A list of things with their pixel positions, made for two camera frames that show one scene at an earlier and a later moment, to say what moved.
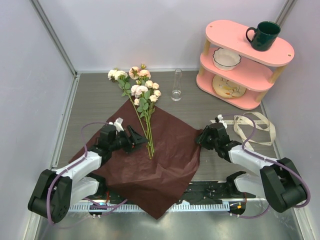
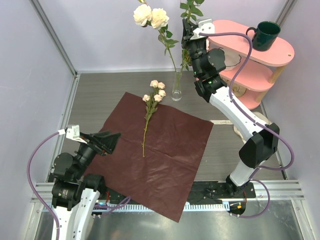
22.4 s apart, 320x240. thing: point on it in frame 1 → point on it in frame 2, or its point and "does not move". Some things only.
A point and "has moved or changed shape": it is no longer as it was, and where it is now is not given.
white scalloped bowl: (226, 60) does not move
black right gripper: (201, 139) → (188, 33)
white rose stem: (119, 76) → (144, 15)
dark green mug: (264, 36) does not move
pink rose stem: (136, 73) → (191, 10)
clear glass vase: (176, 95) does not move
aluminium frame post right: (284, 13) does not move
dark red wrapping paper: (153, 185) has moved or changed shape
